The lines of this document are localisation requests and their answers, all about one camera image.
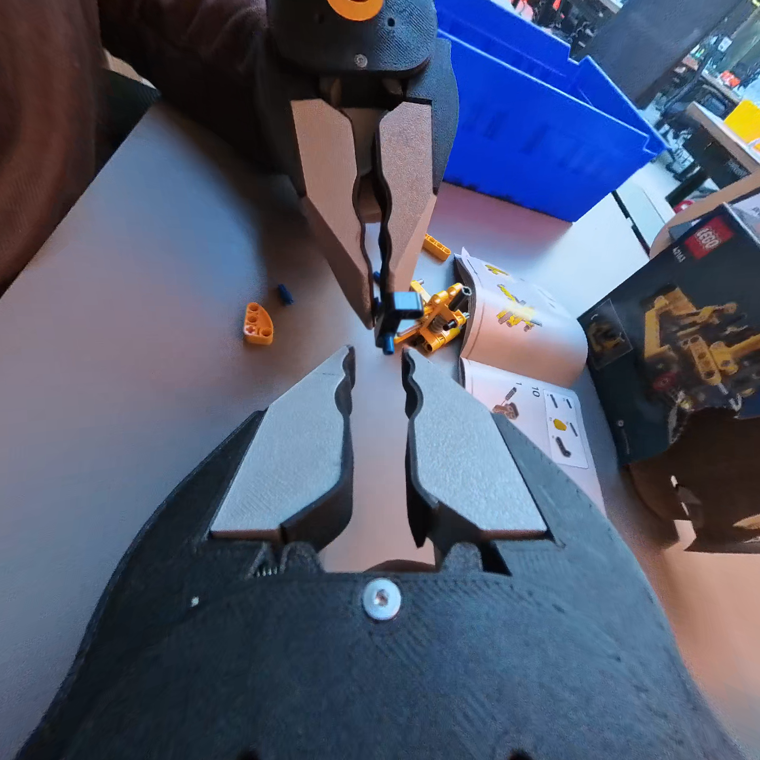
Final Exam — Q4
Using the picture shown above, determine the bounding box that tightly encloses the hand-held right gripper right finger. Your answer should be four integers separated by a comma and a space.
402, 347, 550, 550

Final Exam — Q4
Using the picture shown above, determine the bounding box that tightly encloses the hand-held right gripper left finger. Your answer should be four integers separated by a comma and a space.
209, 344, 357, 553

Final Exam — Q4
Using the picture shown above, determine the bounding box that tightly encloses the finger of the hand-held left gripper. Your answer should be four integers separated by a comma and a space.
290, 97, 381, 329
376, 100, 435, 300

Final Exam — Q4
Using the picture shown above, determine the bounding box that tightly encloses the black lego connector piece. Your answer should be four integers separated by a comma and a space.
374, 291, 426, 350

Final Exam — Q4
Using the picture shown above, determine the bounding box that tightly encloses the orange curved lego piece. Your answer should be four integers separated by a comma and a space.
242, 302, 275, 346

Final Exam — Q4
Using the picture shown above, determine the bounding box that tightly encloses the open lego instruction booklet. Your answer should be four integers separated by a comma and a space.
454, 249, 606, 513

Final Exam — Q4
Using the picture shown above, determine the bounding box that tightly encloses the yellow lego assembly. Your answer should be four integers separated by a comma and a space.
395, 281, 473, 356

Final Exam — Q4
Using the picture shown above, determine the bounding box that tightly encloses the black lego set box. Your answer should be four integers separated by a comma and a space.
578, 202, 760, 554

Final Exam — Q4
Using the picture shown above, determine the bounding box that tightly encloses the blue plastic bin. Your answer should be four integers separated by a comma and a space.
433, 0, 672, 156
438, 30, 661, 224

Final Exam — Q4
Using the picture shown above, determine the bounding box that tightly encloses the dark partition panel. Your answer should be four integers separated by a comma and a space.
585, 0, 722, 109

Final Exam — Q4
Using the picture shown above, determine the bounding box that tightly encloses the person's brown clothing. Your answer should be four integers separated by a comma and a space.
0, 0, 269, 295

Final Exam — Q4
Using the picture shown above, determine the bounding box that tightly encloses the black office chair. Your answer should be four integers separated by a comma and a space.
656, 74, 743, 179

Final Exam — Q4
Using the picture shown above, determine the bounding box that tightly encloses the yellow box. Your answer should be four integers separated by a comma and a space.
723, 100, 760, 146

